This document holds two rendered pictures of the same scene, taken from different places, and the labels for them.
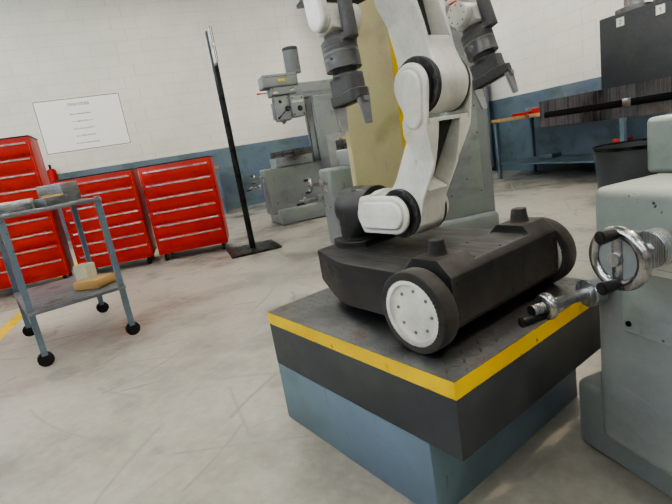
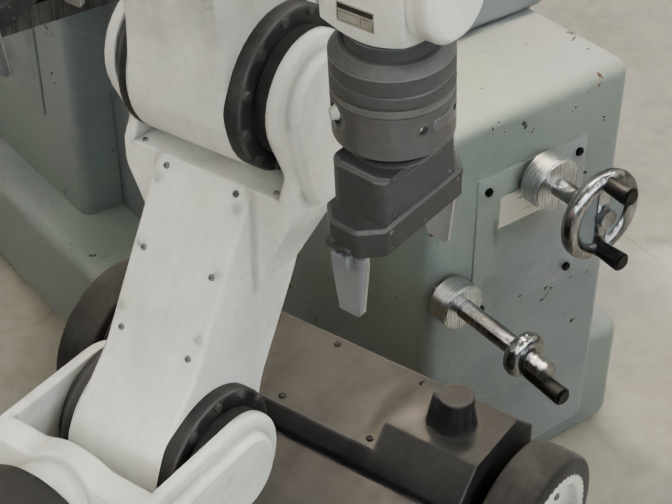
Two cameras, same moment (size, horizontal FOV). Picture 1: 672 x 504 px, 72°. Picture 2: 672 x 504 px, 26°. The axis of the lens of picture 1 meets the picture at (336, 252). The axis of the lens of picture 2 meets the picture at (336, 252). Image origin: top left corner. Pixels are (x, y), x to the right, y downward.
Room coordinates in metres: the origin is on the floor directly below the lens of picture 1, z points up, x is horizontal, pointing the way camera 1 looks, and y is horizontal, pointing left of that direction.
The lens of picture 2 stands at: (1.52, 0.72, 1.62)
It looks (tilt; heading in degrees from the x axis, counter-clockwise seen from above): 37 degrees down; 251
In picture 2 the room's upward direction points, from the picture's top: straight up
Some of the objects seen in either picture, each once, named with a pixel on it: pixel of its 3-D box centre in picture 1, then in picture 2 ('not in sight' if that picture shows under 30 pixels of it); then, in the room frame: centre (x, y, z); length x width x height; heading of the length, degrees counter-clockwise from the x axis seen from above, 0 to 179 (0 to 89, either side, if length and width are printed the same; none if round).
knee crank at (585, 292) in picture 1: (562, 301); (500, 336); (0.91, -0.45, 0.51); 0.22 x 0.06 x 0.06; 107
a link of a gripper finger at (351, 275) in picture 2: (341, 120); (347, 282); (1.24, -0.07, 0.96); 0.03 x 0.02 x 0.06; 120
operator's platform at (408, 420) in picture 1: (429, 356); not in sight; (1.36, -0.24, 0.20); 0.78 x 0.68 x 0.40; 36
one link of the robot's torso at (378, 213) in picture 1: (403, 209); (128, 461); (1.39, -0.22, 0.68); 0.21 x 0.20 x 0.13; 36
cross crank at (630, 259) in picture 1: (633, 254); (578, 199); (0.78, -0.52, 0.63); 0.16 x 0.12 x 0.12; 107
